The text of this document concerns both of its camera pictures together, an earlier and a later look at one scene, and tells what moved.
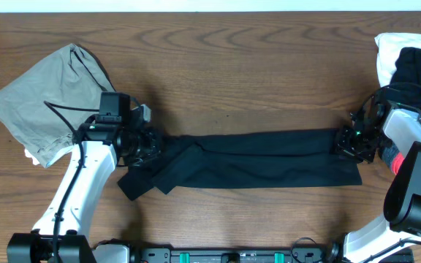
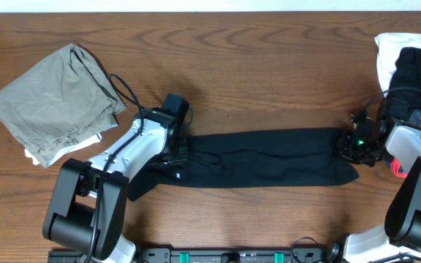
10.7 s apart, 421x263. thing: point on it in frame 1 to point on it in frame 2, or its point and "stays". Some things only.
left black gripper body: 152,147 to 177,148
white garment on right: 390,45 stays
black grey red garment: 417,83 stays
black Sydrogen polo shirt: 243,159 stays
